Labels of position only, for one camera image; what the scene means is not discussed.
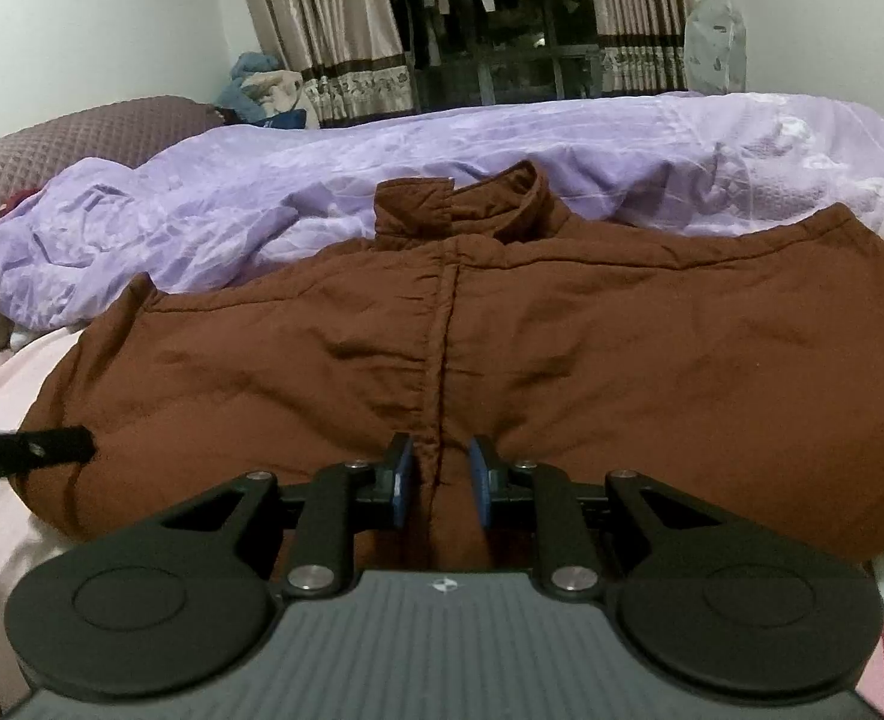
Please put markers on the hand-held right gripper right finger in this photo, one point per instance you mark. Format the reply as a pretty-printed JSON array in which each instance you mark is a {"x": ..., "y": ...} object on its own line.
[{"x": 479, "y": 481}]

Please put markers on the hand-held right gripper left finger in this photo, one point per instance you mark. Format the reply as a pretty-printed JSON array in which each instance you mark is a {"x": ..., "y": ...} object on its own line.
[{"x": 404, "y": 480}]

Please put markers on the white floral cushion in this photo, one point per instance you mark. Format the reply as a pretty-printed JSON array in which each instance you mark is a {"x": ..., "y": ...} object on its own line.
[{"x": 716, "y": 45}]

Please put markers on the beige striped curtain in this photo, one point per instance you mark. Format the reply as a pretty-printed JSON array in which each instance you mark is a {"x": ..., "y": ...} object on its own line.
[
  {"x": 322, "y": 22},
  {"x": 637, "y": 15}
]

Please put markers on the blue and white cloth pile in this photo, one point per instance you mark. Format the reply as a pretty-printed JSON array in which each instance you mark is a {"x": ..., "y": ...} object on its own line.
[{"x": 262, "y": 86}]

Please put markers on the mauve quilted headboard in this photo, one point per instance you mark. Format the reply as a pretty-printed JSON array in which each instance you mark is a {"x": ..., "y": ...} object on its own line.
[{"x": 75, "y": 135}]

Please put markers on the brown padded jacket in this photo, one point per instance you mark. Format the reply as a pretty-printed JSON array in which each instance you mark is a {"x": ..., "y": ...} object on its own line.
[{"x": 599, "y": 345}]

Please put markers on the red cloth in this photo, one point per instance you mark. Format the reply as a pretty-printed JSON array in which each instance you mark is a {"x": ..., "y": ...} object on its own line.
[{"x": 18, "y": 202}]

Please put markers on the window with hanging clothes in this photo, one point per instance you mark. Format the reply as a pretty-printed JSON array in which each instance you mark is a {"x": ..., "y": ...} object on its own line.
[{"x": 487, "y": 30}]

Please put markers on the purple duvet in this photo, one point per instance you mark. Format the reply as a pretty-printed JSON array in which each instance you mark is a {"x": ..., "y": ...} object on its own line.
[{"x": 277, "y": 187}]

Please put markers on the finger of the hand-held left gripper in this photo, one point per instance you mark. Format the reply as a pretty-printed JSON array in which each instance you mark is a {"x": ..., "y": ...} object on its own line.
[{"x": 37, "y": 451}]

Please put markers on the pink printed bed sheet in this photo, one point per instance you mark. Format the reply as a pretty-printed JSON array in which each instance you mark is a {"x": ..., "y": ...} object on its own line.
[{"x": 0, "y": 405}]

